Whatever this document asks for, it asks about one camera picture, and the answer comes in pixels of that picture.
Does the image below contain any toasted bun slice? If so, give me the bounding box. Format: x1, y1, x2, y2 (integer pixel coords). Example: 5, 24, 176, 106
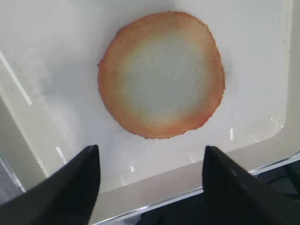
98, 11, 225, 139

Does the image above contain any white rectangular serving tray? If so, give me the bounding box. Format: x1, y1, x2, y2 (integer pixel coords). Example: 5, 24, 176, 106
0, 0, 300, 224

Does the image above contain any white paper tray liner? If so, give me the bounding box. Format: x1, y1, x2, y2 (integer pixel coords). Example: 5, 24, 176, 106
0, 0, 291, 183

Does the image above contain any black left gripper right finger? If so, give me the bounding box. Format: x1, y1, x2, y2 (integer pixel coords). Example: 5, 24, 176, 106
202, 146, 300, 225

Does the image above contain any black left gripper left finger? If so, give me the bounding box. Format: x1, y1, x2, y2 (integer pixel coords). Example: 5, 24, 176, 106
0, 145, 100, 225

